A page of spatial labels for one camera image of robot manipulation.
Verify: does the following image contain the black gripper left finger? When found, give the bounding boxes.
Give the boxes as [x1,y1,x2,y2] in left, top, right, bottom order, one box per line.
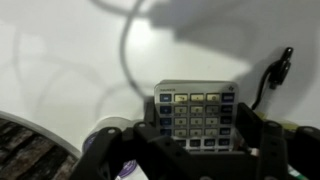
[70,104,187,180]

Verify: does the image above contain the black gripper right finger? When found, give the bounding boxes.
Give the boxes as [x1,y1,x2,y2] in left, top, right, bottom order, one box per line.
[235,103,320,180]

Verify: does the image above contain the grey pocket calculator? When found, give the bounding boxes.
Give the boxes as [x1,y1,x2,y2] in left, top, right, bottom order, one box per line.
[154,80,239,152]

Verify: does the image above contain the yellow green rubber wristbands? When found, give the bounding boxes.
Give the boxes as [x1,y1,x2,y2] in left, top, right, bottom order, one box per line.
[255,111,299,131]

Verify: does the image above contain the black pen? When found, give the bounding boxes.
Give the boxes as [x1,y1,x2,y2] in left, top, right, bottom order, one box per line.
[251,47,294,110]

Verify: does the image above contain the white desk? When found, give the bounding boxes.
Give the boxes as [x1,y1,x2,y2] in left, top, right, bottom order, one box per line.
[0,0,320,146]

